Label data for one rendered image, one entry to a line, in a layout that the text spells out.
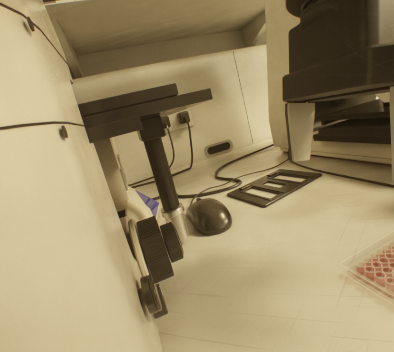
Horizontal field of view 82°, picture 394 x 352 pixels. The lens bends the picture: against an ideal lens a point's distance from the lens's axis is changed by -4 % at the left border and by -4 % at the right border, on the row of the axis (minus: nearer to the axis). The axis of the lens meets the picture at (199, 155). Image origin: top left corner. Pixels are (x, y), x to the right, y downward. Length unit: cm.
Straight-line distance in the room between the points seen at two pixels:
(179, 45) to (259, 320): 98
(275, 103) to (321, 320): 58
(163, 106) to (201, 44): 90
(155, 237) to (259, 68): 89
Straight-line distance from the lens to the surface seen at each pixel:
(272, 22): 70
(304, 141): 27
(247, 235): 34
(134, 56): 102
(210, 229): 36
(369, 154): 55
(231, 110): 94
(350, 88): 19
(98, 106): 20
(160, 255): 24
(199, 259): 32
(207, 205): 37
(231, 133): 94
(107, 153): 38
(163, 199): 33
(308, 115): 27
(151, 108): 20
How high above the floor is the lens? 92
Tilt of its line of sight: 10 degrees down
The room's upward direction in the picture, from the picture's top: 14 degrees counter-clockwise
